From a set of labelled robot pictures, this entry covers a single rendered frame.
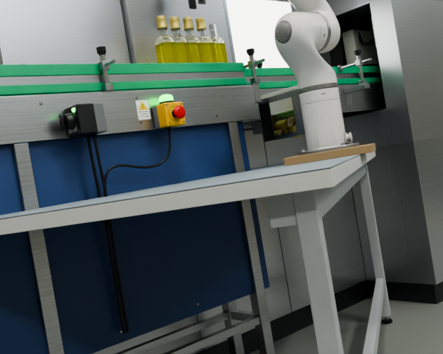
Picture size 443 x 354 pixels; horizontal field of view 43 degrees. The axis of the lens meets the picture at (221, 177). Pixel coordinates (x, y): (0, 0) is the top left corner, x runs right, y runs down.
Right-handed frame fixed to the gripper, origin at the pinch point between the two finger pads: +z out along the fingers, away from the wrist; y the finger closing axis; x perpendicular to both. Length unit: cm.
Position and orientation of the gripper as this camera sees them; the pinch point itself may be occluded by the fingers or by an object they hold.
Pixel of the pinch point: (197, 1)
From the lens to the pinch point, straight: 217.6
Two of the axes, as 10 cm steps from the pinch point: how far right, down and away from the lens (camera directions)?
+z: 1.6, 9.9, 0.2
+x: 7.6, -1.3, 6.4
